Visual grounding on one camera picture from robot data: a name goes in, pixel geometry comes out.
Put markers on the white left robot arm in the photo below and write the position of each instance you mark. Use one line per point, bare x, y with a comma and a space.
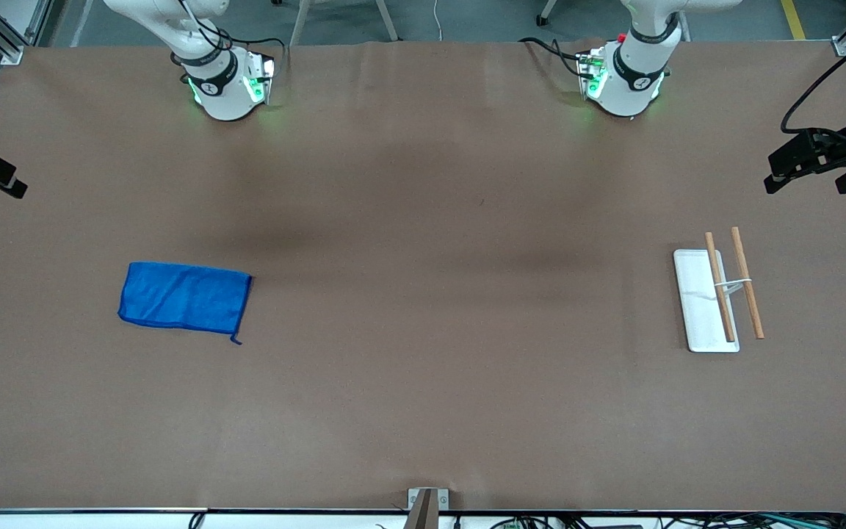
625, 92

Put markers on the blue microfibre towel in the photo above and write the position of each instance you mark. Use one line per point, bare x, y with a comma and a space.
181, 294

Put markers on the white towel rack base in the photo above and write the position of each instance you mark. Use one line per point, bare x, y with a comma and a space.
698, 316

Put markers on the white metal stand leg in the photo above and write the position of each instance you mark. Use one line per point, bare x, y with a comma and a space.
388, 22
299, 22

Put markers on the black caster wheel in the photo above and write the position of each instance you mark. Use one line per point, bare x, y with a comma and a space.
546, 13

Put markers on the brown paper table cover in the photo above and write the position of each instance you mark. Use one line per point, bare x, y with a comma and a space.
423, 294

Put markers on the wooden rack rod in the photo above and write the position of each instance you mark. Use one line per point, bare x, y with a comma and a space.
720, 286
748, 286

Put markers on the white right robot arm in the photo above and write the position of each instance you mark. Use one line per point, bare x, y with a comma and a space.
225, 95

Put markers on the grey metal mount bracket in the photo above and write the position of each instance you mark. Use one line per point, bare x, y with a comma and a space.
428, 507

